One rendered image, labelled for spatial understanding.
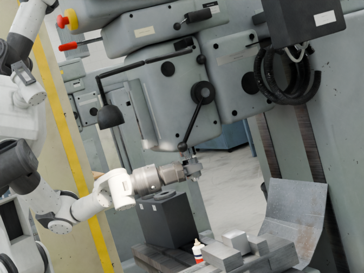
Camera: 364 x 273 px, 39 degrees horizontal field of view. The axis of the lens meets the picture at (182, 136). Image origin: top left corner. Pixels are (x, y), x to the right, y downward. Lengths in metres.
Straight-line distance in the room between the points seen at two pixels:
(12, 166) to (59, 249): 1.79
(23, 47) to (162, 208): 0.76
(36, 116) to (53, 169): 1.56
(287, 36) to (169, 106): 0.38
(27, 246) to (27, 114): 0.55
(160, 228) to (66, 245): 1.38
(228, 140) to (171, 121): 7.46
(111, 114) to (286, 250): 0.63
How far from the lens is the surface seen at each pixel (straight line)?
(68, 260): 3.32
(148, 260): 2.00
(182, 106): 1.49
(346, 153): 1.65
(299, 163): 1.78
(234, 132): 8.98
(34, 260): 2.01
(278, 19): 1.38
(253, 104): 1.58
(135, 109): 1.53
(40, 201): 1.66
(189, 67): 1.51
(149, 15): 1.47
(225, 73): 1.54
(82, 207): 1.69
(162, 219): 1.95
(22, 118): 1.67
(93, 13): 1.41
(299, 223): 1.79
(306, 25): 1.41
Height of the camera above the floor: 1.52
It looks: 7 degrees down
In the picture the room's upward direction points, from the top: 16 degrees counter-clockwise
